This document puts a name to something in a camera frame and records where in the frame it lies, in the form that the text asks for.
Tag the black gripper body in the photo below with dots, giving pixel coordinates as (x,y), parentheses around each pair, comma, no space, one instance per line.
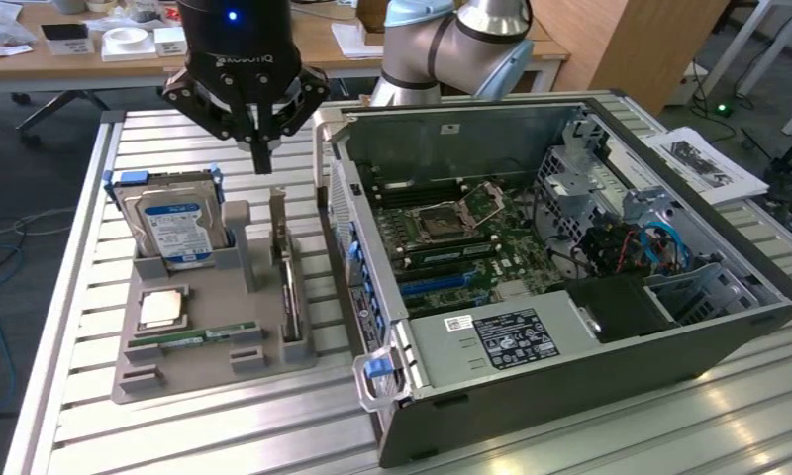
(237,49)

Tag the black graphics card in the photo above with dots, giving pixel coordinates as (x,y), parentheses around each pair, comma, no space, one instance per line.
(290,297)

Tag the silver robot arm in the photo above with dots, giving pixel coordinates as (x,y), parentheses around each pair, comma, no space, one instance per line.
(468,49)

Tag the red small parts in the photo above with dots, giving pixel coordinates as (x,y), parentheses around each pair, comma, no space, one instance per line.
(170,17)

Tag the white loose papers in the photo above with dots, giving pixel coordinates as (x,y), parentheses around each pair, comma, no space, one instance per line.
(356,42)

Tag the white flat box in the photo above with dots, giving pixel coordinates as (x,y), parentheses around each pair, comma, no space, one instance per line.
(128,54)

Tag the brown cardboard box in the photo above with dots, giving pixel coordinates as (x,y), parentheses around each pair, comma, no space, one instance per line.
(369,12)

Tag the black chair base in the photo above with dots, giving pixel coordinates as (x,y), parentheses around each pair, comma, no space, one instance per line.
(45,114)

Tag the wooden desk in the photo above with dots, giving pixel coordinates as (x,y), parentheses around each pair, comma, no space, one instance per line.
(51,66)

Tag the white box black top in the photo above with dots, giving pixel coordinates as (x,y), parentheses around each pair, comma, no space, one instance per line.
(69,39)

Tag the hard disk with blue label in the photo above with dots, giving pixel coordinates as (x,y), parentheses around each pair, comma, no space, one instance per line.
(177,227)

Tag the black RAM slot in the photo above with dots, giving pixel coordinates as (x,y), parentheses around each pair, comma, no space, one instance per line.
(416,186)
(422,199)

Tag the metal socket cover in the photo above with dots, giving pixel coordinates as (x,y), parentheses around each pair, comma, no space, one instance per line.
(466,197)

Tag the CPU socket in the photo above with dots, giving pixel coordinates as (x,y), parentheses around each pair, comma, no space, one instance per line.
(442,222)

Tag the clear plastic bag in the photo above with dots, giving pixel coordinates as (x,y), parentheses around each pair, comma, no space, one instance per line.
(0,22)

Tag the green RAM stick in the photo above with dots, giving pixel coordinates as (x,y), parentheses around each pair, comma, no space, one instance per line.
(190,336)
(448,253)

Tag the grey parts rack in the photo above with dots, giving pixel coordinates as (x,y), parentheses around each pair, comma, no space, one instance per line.
(237,307)

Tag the silver CPU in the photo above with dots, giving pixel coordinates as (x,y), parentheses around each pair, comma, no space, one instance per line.
(161,307)

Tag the blue expansion slot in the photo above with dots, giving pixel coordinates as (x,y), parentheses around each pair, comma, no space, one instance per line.
(434,286)

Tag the green motherboard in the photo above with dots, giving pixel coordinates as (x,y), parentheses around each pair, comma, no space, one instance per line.
(501,257)

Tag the metal disk bay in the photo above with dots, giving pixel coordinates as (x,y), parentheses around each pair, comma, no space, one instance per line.
(567,198)
(699,297)

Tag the wooden cabinet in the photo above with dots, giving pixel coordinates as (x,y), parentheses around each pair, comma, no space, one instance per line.
(633,49)

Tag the silver chipset heatsink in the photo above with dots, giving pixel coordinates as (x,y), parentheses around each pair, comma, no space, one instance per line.
(515,292)

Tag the grey power supply unit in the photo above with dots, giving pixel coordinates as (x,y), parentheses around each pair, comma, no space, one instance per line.
(448,356)

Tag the printed paper stack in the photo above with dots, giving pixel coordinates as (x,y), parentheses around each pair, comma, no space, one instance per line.
(705,163)

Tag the open black PC case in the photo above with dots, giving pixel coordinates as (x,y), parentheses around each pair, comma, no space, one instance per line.
(567,396)

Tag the white desk frame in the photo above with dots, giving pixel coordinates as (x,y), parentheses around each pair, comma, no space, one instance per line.
(752,44)

